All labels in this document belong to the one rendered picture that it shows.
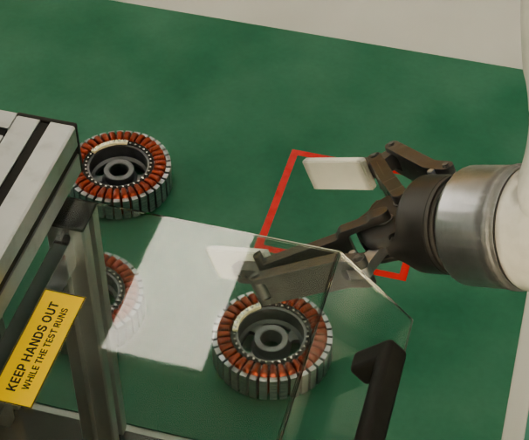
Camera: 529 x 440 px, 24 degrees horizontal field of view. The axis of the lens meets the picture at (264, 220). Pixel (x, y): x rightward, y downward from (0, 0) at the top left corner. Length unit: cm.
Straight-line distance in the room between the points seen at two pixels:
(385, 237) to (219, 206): 43
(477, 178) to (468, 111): 59
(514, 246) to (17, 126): 36
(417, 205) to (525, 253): 11
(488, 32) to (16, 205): 88
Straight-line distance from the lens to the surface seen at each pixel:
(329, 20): 161
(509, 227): 87
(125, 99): 150
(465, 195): 90
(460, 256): 90
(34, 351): 84
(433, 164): 103
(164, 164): 136
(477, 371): 123
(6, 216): 85
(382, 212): 97
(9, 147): 90
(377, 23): 161
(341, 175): 110
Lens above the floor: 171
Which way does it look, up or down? 46 degrees down
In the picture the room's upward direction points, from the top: straight up
